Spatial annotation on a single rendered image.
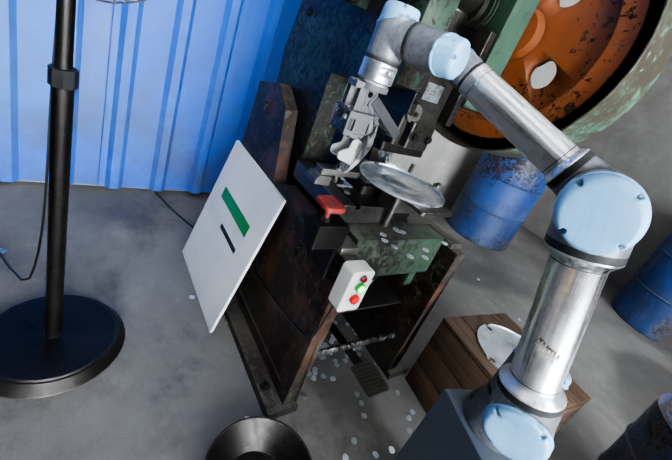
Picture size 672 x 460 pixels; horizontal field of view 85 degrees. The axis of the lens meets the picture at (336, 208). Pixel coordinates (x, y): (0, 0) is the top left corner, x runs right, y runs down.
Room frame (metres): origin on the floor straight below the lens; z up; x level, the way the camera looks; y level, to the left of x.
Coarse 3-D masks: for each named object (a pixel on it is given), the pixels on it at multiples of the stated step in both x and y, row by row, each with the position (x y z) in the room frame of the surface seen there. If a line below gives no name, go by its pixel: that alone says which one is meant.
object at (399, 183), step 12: (360, 168) 1.09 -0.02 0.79; (372, 168) 1.16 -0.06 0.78; (384, 168) 1.21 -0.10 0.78; (396, 168) 1.26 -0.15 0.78; (384, 180) 1.08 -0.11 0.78; (396, 180) 1.11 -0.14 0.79; (408, 180) 1.16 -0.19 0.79; (420, 180) 1.24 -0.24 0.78; (396, 192) 1.02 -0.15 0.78; (408, 192) 1.06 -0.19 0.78; (420, 192) 1.11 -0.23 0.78; (432, 192) 1.16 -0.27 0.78; (420, 204) 0.99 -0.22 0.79; (432, 204) 1.04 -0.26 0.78
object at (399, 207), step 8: (384, 192) 1.09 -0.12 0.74; (384, 200) 1.08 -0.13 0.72; (392, 200) 1.06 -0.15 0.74; (400, 200) 1.06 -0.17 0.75; (392, 208) 1.05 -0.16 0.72; (400, 208) 1.07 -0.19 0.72; (408, 208) 1.09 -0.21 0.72; (416, 208) 0.97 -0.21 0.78; (424, 208) 0.99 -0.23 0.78; (432, 208) 1.01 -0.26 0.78; (440, 208) 1.04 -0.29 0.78; (384, 216) 1.06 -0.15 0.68; (392, 216) 1.06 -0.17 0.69; (400, 216) 1.08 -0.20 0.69; (408, 216) 1.11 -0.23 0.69; (424, 216) 0.95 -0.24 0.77; (432, 216) 0.98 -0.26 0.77; (440, 216) 1.00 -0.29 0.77; (448, 216) 1.02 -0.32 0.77; (384, 224) 1.05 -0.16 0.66; (392, 224) 1.07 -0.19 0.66; (400, 224) 1.09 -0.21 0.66
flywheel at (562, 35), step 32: (544, 0) 1.44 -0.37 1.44; (608, 0) 1.29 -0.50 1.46; (640, 0) 1.20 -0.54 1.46; (544, 32) 1.39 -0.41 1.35; (576, 32) 1.32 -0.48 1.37; (608, 32) 1.26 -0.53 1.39; (640, 32) 1.17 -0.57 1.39; (512, 64) 1.43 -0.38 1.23; (576, 64) 1.28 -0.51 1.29; (608, 64) 1.18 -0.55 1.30; (544, 96) 1.31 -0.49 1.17; (576, 96) 1.21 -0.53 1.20; (480, 128) 1.38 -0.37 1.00
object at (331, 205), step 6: (318, 198) 0.82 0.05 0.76; (324, 198) 0.83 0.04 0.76; (330, 198) 0.84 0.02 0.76; (336, 198) 0.86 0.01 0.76; (324, 204) 0.80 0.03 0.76; (330, 204) 0.80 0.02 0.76; (336, 204) 0.82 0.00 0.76; (342, 204) 0.84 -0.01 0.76; (330, 210) 0.79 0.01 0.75; (336, 210) 0.80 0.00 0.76; (342, 210) 0.81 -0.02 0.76; (324, 216) 0.82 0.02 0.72
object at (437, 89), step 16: (432, 80) 1.14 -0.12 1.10; (432, 96) 1.15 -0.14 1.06; (400, 112) 1.12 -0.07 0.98; (416, 112) 1.11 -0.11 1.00; (432, 112) 1.18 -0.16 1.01; (400, 128) 1.11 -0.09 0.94; (416, 128) 1.11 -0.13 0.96; (432, 128) 1.15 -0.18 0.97; (400, 144) 1.11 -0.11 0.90; (416, 144) 1.13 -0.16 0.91
